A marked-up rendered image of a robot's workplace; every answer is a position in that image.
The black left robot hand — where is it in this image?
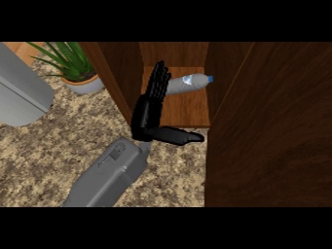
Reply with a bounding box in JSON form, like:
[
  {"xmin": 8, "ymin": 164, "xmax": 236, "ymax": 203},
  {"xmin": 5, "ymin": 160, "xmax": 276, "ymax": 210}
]
[{"xmin": 130, "ymin": 59, "xmax": 205, "ymax": 147}]

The brown wooden cabinet door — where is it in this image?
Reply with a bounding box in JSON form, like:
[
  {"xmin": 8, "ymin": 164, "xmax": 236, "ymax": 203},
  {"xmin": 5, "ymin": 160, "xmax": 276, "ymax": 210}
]
[{"xmin": 203, "ymin": 42, "xmax": 332, "ymax": 208}]

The green potted plant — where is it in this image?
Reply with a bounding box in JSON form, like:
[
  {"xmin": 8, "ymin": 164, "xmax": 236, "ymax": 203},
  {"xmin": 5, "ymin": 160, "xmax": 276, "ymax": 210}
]
[{"xmin": 27, "ymin": 42, "xmax": 105, "ymax": 95}]

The brown wooden cabinet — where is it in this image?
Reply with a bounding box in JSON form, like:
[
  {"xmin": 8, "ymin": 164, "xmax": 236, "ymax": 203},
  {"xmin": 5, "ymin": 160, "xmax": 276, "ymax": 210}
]
[{"xmin": 80, "ymin": 42, "xmax": 256, "ymax": 128}]

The clear plastic water bottle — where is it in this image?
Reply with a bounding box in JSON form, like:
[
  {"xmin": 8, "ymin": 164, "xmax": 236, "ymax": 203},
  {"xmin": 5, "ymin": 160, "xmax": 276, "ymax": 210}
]
[{"xmin": 164, "ymin": 73, "xmax": 216, "ymax": 96}]

